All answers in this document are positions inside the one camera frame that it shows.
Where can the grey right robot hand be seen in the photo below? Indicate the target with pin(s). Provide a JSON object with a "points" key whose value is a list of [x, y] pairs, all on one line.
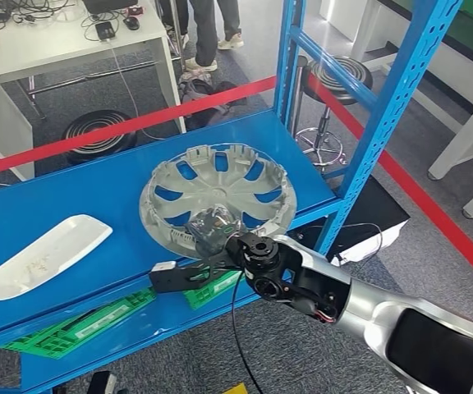
{"points": [[213, 231]]}

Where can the silver plastic wheel hubcap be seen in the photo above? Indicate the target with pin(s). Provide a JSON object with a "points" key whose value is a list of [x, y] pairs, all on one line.
{"points": [[219, 187]]}

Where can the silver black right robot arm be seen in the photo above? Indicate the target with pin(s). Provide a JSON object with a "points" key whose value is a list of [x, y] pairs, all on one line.
{"points": [[367, 315]]}

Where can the blue metal shelf rack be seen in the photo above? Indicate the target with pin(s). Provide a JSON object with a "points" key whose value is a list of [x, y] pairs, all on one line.
{"points": [[96, 206]]}

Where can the white plastic car trim part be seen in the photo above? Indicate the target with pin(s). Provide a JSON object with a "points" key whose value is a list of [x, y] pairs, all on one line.
{"points": [[56, 250]]}

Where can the white workbench with green top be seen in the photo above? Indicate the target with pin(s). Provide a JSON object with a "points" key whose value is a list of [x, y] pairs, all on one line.
{"points": [[462, 138]]}

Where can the dark bag on floor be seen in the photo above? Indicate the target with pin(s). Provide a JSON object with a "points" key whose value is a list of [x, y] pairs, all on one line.
{"points": [[195, 89]]}

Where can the yellow floor tape square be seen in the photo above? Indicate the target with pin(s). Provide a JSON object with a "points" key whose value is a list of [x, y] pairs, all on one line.
{"points": [[236, 389]]}

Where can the red barrier belt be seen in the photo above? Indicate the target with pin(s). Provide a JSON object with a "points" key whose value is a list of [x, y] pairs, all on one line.
{"points": [[96, 133], [425, 204]]}

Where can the black and white equipment box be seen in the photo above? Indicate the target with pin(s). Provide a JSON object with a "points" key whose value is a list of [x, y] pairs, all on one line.
{"points": [[373, 209]]}

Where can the black round stool chrome base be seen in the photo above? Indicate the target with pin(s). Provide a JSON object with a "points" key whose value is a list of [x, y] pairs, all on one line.
{"points": [[339, 79]]}

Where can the black computer mouse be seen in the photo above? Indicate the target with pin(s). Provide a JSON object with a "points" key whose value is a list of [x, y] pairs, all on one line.
{"points": [[131, 23]]}

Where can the small red device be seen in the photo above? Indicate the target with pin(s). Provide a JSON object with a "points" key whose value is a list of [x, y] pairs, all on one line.
{"points": [[136, 10]]}

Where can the black smartphone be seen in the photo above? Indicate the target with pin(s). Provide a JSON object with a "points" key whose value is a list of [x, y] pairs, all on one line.
{"points": [[105, 30]]}

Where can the black laptop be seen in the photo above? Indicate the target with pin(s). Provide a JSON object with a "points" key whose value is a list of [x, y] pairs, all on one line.
{"points": [[109, 5]]}

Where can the white desk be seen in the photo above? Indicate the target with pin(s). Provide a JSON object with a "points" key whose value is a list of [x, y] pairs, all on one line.
{"points": [[56, 46]]}

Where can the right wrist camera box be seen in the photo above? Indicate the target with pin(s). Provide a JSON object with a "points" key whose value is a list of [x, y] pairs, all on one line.
{"points": [[170, 278]]}

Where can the chrome barrier post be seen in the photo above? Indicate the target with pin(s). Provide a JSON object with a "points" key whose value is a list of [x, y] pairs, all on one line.
{"points": [[298, 100]]}

